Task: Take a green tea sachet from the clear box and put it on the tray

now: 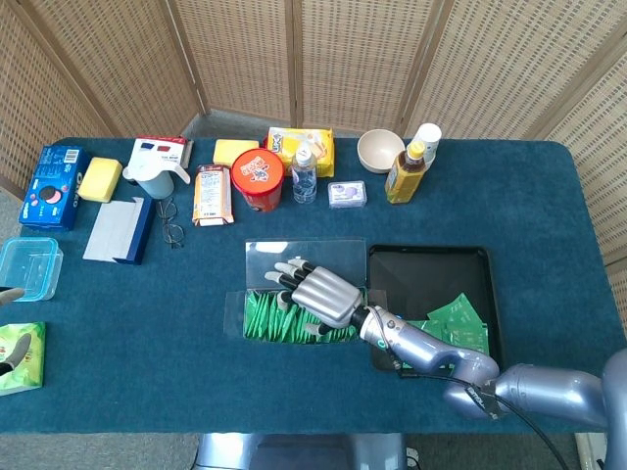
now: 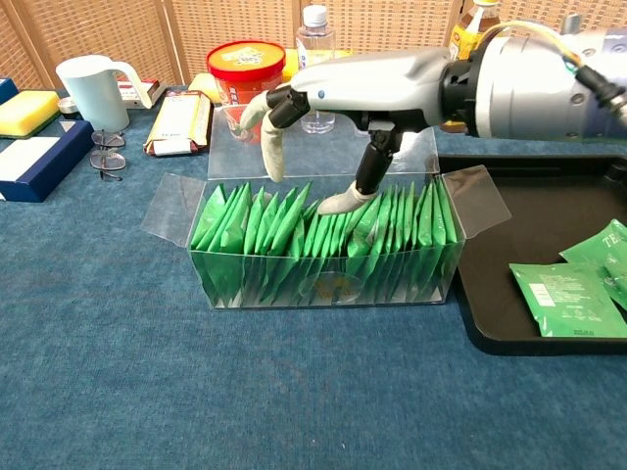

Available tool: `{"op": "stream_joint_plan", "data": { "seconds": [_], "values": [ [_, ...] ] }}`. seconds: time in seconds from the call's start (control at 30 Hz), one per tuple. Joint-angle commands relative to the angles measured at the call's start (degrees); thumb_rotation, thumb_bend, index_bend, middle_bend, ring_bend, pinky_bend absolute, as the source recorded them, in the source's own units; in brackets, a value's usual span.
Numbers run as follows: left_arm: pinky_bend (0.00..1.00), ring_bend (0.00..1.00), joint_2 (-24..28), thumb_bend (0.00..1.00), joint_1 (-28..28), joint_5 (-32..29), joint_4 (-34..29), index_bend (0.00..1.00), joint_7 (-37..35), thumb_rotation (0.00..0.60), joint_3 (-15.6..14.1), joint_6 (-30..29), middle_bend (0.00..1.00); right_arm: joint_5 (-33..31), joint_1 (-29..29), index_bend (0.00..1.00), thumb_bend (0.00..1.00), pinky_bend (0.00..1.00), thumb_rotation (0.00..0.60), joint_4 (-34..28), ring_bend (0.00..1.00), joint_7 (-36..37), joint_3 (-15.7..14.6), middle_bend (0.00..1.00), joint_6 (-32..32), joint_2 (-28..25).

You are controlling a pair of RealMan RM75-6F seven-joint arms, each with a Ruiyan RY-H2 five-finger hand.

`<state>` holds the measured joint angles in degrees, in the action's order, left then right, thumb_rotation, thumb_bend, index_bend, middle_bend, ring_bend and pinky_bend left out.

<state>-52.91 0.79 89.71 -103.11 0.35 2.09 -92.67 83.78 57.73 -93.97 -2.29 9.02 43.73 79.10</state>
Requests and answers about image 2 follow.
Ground clear box of green sachets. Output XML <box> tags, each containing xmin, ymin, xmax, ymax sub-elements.
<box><xmin>140</xmin><ymin>104</ymin><xmax>513</xmax><ymax>310</ymax></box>

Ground red instant noodle cup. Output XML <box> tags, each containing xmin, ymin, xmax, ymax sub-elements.
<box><xmin>206</xmin><ymin>40</ymin><xmax>287</xmax><ymax>146</ymax></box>

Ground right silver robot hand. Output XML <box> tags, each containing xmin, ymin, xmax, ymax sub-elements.
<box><xmin>238</xmin><ymin>46</ymin><xmax>452</xmax><ymax>216</ymax></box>

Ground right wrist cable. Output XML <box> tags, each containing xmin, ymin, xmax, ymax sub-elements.
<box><xmin>482</xmin><ymin>20</ymin><xmax>627</xmax><ymax>118</ymax></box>

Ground white red-blue glasses box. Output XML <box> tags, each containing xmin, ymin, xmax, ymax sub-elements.
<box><xmin>117</xmin><ymin>77</ymin><xmax>168</xmax><ymax>110</ymax></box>

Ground yellow sponge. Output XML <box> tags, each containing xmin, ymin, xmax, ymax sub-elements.
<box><xmin>188</xmin><ymin>72</ymin><xmax>220</xmax><ymax>105</ymax></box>
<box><xmin>0</xmin><ymin>90</ymin><xmax>61</xmax><ymax>139</ymax></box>

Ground rattan folding screen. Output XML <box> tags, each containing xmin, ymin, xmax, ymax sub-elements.
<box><xmin>0</xmin><ymin>0</ymin><xmax>627</xmax><ymax>94</ymax></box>

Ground blue felt table cover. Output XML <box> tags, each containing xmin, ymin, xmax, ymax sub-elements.
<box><xmin>0</xmin><ymin>87</ymin><xmax>627</xmax><ymax>470</ymax></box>

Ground yellow-label tea bottle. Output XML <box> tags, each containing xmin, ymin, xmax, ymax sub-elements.
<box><xmin>440</xmin><ymin>0</ymin><xmax>502</xmax><ymax>134</ymax></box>

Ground navy box with white lid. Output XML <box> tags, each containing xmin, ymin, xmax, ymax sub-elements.
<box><xmin>0</xmin><ymin>119</ymin><xmax>95</xmax><ymax>204</ymax></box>

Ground thin-framed eyeglasses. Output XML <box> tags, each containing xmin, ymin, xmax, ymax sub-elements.
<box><xmin>89</xmin><ymin>129</ymin><xmax>128</xmax><ymax>182</ymax></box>

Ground clear water bottle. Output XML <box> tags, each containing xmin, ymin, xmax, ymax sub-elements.
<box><xmin>295</xmin><ymin>4</ymin><xmax>338</xmax><ymax>135</ymax></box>

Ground blue Oreo cookie box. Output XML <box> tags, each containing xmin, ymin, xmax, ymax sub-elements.
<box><xmin>0</xmin><ymin>77</ymin><xmax>20</xmax><ymax>107</ymax></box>

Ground green tea bag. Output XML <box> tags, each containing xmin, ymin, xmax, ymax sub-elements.
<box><xmin>604</xmin><ymin>261</ymin><xmax>627</xmax><ymax>312</ymax></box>
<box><xmin>430</xmin><ymin>175</ymin><xmax>461</xmax><ymax>301</ymax></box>
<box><xmin>189</xmin><ymin>183</ymin><xmax>231</xmax><ymax>307</ymax></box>
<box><xmin>508</xmin><ymin>261</ymin><xmax>627</xmax><ymax>339</ymax></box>
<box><xmin>558</xmin><ymin>218</ymin><xmax>627</xmax><ymax>283</ymax></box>

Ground pale blue white pitcher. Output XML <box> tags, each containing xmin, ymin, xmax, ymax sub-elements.
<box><xmin>55</xmin><ymin>54</ymin><xmax>157</xmax><ymax>134</ymax></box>

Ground orange white cracker packet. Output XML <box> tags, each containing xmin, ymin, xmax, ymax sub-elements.
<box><xmin>143</xmin><ymin>89</ymin><xmax>215</xmax><ymax>158</ymax></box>

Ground black plastic tray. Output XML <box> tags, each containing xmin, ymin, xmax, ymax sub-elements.
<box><xmin>435</xmin><ymin>154</ymin><xmax>627</xmax><ymax>357</ymax></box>

